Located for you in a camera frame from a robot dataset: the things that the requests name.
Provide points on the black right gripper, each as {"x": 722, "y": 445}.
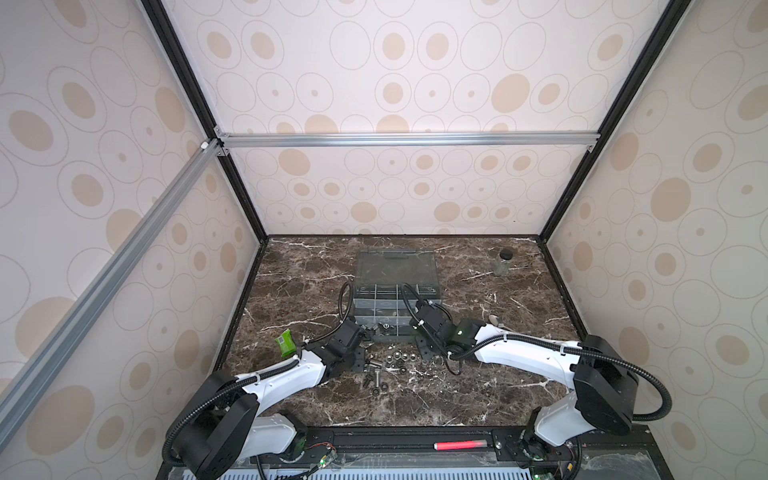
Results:
{"x": 423, "y": 353}

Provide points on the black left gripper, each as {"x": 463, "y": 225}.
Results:
{"x": 359, "y": 364}

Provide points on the clear grey compartment organizer box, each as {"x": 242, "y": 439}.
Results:
{"x": 386, "y": 281}

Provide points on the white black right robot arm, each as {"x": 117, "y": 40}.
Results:
{"x": 605, "y": 391}

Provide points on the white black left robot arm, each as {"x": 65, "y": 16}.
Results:
{"x": 222, "y": 424}

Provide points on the green packet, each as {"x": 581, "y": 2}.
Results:
{"x": 286, "y": 344}

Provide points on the red marker pen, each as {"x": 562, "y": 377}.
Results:
{"x": 460, "y": 445}

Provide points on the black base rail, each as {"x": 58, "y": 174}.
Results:
{"x": 407, "y": 453}

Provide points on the horizontal aluminium frame bar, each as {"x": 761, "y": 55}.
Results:
{"x": 423, "y": 139}

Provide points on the diagonal aluminium frame bar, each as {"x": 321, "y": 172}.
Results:
{"x": 50, "y": 358}

